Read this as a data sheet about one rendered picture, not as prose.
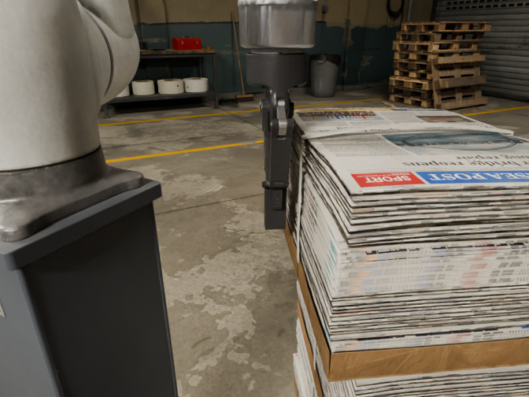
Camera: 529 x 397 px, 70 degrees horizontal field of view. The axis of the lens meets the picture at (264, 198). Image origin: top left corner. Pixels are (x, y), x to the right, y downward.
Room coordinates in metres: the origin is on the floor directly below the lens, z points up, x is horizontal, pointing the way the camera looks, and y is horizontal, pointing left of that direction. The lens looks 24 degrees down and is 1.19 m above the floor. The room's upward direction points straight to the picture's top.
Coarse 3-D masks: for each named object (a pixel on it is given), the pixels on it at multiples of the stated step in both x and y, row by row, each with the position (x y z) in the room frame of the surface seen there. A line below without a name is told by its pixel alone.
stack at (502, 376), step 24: (312, 336) 0.52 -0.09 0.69; (312, 384) 0.49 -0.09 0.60; (336, 384) 0.37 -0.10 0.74; (360, 384) 0.30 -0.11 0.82; (384, 384) 0.31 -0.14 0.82; (408, 384) 0.31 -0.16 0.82; (432, 384) 0.31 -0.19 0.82; (456, 384) 0.32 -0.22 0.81; (480, 384) 0.32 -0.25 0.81; (504, 384) 0.32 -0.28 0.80; (528, 384) 0.32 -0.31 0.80
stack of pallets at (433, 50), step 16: (400, 32) 6.97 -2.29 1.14; (416, 32) 6.67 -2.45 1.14; (432, 32) 6.50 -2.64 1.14; (448, 32) 6.69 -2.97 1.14; (464, 32) 6.69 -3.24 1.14; (480, 32) 6.89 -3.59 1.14; (400, 48) 6.96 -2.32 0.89; (416, 48) 6.63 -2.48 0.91; (432, 48) 6.34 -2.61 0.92; (448, 48) 6.68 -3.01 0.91; (400, 64) 6.97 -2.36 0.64; (416, 64) 6.64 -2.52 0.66; (416, 80) 6.56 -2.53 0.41; (400, 96) 6.80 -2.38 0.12; (416, 96) 6.68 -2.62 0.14; (464, 96) 6.88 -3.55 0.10
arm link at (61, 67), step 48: (0, 0) 0.38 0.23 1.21; (48, 0) 0.41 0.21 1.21; (0, 48) 0.37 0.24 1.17; (48, 48) 0.39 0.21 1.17; (96, 48) 0.49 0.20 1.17; (0, 96) 0.36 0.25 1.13; (48, 96) 0.38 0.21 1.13; (96, 96) 0.47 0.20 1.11; (0, 144) 0.36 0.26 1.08; (48, 144) 0.38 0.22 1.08; (96, 144) 0.44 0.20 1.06
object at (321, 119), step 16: (304, 112) 0.63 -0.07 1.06; (320, 112) 0.62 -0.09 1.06; (336, 112) 0.62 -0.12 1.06; (352, 112) 0.63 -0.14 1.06; (368, 112) 0.63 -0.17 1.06; (384, 112) 0.63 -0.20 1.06; (400, 112) 0.63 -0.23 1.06; (416, 112) 0.64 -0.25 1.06; (432, 112) 0.64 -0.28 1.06; (448, 112) 0.64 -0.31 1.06; (304, 128) 0.52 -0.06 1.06; (320, 128) 0.53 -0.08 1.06; (336, 128) 0.53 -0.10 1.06; (384, 128) 0.53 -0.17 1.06; (400, 128) 0.53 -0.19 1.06; (288, 192) 0.58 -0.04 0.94; (288, 208) 0.57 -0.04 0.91; (288, 224) 0.59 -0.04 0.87
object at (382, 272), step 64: (320, 192) 0.40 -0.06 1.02; (384, 192) 0.30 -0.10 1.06; (448, 192) 0.31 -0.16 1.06; (512, 192) 0.31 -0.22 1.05; (320, 256) 0.37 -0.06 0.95; (384, 256) 0.30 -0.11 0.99; (448, 256) 0.31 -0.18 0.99; (512, 256) 0.32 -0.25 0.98; (320, 320) 0.35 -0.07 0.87; (384, 320) 0.31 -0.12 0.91; (448, 320) 0.32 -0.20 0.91; (512, 320) 0.32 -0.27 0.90
